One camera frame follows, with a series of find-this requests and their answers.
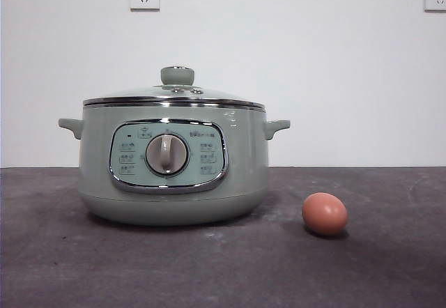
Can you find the pale green electric cooking pot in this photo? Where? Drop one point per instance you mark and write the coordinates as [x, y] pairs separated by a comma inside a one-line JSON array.
[[174, 203]]

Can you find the glass lid with green knob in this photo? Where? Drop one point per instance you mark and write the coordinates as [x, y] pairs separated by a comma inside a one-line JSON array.
[[177, 75]]

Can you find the brown egg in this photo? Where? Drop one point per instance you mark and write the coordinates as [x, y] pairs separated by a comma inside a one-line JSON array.
[[324, 214]]

